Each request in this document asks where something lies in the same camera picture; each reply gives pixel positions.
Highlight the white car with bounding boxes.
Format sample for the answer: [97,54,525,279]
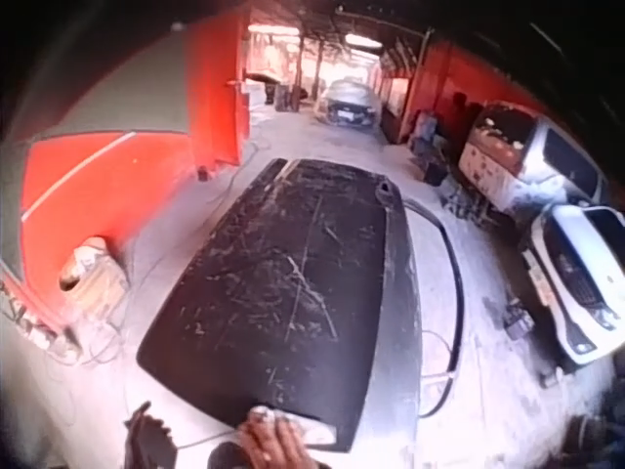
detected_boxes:
[520,203,625,366]

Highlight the grey covered car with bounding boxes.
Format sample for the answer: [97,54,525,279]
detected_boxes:
[315,77,383,129]

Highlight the white floor cable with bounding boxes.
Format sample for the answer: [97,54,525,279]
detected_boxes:
[418,329,463,383]

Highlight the tangle of white floor cables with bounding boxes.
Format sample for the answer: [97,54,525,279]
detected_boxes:
[41,310,131,372]

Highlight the black handheld tool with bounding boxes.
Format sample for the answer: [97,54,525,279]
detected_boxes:
[123,401,178,469]

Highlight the white sanding cloth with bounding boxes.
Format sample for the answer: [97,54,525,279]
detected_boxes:
[247,405,339,447]

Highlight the thin white tool cable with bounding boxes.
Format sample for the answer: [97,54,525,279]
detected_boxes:
[176,425,245,451]

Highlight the white and orange van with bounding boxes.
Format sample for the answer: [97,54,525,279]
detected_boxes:
[457,101,612,219]

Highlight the person's right hand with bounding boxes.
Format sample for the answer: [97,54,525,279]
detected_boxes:
[237,415,319,469]

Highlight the pile of blue containers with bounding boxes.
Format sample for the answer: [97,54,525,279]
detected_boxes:
[408,110,451,186]

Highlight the black bins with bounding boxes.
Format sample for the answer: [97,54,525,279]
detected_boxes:
[263,81,295,111]

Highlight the black rubber hose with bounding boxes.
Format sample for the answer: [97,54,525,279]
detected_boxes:
[403,198,466,419]

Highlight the grey car with black sanded panel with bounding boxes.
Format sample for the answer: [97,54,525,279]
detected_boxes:
[121,156,471,458]

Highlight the small black floor box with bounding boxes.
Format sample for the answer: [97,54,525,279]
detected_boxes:
[502,298,537,339]

